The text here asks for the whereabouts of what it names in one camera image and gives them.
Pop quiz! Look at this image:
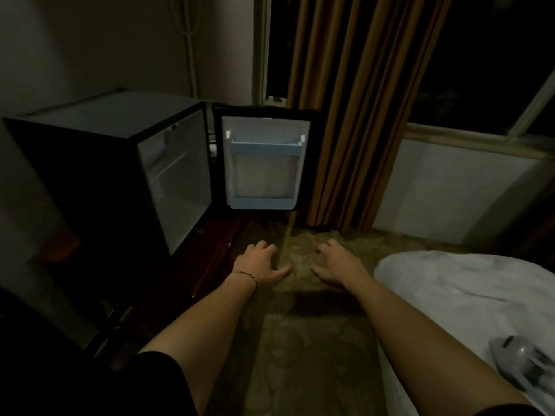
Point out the person's right forearm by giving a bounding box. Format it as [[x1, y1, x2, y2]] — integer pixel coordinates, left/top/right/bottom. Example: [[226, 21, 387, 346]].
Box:
[[349, 274, 532, 416]]

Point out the brown curtain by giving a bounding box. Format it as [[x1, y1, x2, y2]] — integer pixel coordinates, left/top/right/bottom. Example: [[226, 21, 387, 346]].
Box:
[[285, 0, 455, 233]]

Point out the green window frame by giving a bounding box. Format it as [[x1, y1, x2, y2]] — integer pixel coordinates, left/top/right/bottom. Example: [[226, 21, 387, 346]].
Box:
[[253, 0, 555, 139]]

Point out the person's left forearm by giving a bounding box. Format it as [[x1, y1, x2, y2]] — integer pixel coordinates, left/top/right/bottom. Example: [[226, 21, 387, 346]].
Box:
[[138, 277, 259, 414]]

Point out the green wall pipe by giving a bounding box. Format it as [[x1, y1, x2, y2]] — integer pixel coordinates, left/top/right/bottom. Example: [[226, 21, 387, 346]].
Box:
[[184, 0, 201, 100]]

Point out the white bed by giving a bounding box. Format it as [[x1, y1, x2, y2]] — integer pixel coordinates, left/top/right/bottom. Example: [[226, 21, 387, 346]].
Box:
[[372, 250, 555, 416]]

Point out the person's left hand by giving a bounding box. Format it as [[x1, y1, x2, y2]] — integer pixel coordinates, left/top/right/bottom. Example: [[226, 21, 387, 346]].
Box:
[[232, 240, 292, 291]]

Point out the black mini fridge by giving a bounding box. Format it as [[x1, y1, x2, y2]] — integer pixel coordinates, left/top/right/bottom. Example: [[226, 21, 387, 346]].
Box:
[[3, 87, 323, 258]]

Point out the braided wrist bracelet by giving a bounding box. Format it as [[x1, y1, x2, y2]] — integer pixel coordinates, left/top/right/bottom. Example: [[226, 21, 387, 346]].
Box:
[[232, 269, 260, 291]]

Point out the white wall panel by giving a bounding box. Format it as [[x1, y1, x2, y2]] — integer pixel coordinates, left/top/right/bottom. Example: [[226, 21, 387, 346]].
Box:
[[375, 138, 537, 247]]

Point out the person's black sleeve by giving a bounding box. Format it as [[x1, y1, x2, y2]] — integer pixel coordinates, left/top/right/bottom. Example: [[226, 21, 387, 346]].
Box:
[[476, 404, 545, 416], [129, 350, 199, 416]]

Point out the light blue door rack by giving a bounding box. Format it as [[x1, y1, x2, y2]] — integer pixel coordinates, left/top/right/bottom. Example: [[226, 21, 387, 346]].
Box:
[[228, 139, 305, 159]]

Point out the wooden window sill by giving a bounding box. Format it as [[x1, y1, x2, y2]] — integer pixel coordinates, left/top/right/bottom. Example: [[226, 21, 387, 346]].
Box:
[[264, 95, 555, 162]]

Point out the person's right hand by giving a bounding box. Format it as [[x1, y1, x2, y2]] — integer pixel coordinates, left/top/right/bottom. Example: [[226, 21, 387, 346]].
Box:
[[311, 239, 372, 287]]

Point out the person's black right sleeve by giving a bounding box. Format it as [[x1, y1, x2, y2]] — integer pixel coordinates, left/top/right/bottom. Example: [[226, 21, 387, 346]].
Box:
[[476, 404, 545, 416]]

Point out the person's black left sleeve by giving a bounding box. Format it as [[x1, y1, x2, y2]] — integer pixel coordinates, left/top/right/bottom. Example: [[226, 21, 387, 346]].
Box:
[[129, 350, 199, 416]]

